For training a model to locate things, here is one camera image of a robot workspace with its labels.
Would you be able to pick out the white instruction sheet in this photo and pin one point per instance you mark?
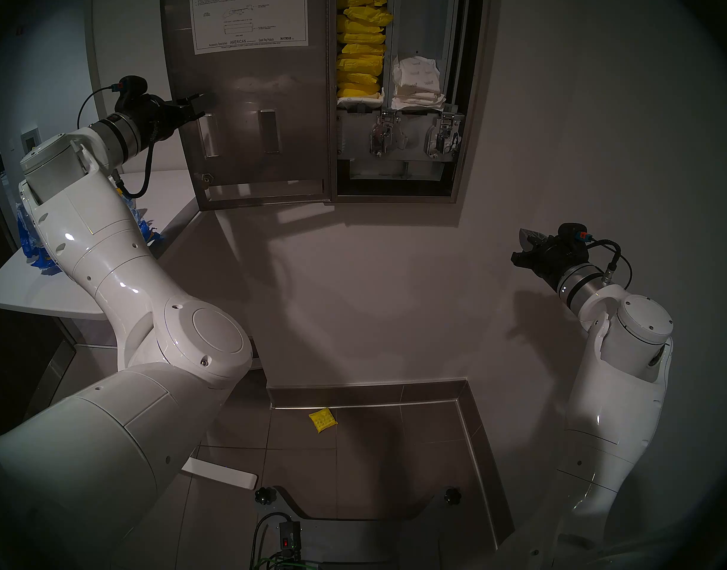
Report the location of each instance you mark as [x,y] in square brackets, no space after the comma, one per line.
[247,16]

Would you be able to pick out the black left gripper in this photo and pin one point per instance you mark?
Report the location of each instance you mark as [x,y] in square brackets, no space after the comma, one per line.
[152,116]

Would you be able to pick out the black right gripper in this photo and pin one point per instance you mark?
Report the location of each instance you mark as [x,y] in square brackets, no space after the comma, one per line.
[550,260]

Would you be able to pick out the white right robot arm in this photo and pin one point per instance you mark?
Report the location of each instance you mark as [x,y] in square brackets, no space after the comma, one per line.
[613,396]

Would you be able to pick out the white table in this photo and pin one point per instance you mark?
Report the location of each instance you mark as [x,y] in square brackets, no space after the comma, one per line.
[19,290]

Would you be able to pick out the chrome dispensing mechanism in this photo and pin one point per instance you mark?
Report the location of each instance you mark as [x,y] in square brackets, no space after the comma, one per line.
[384,135]
[443,136]

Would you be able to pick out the black electronics box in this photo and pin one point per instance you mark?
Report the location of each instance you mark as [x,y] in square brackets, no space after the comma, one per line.
[290,536]

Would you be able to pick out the blue plastic pad bag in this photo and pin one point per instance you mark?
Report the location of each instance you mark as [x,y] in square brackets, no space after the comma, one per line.
[28,248]

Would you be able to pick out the white wrapped sanitary pad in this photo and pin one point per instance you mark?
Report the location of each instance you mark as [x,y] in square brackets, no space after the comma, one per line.
[360,101]
[420,73]
[420,104]
[423,95]

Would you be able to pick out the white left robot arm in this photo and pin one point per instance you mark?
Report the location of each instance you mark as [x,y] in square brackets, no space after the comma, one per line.
[102,248]

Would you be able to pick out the wall fire extinguisher cabinet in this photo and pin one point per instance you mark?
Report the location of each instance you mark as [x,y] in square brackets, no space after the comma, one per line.
[29,138]

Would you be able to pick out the black base knob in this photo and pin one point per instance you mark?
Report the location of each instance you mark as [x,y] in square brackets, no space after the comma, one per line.
[265,494]
[452,496]

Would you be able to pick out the stainless steel dispenser cabinet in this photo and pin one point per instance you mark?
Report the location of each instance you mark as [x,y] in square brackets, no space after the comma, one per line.
[473,100]

